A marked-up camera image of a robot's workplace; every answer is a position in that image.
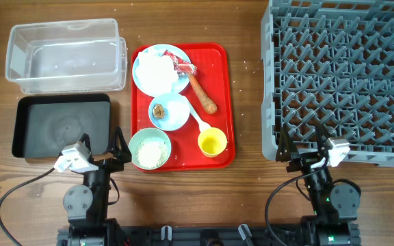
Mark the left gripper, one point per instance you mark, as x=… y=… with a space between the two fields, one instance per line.
x=122 y=154

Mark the brown food scrap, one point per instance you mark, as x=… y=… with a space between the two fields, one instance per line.
x=159 y=112

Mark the red serving tray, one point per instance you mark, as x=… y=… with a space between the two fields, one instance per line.
x=211 y=61

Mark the white rice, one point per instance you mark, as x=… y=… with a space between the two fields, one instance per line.
x=152 y=153

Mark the yellow plastic cup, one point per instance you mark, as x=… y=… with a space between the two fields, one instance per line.
x=212 y=142

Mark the black plastic tray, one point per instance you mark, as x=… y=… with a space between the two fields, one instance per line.
x=46 y=124

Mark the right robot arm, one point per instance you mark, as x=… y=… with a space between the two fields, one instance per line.
x=334 y=202

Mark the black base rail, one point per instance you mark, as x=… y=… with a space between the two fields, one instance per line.
x=200 y=235

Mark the clear plastic bin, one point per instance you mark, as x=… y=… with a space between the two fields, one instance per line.
x=67 y=57

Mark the red snack wrapper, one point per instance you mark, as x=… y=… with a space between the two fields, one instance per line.
x=181 y=66

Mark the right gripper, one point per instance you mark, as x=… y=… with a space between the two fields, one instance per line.
x=304 y=161

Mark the white tissue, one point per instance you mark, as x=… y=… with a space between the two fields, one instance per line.
x=155 y=73

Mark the light blue bowl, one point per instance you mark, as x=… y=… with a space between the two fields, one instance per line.
x=175 y=111

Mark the grey dishwasher rack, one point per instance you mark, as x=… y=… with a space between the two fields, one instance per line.
x=329 y=63

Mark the green bowl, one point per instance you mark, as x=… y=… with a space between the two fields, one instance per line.
x=145 y=134

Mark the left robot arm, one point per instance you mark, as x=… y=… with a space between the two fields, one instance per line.
x=87 y=204

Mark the white plastic spoon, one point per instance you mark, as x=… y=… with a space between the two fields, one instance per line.
x=201 y=124

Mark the light blue plate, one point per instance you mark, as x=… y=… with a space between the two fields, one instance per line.
x=183 y=80

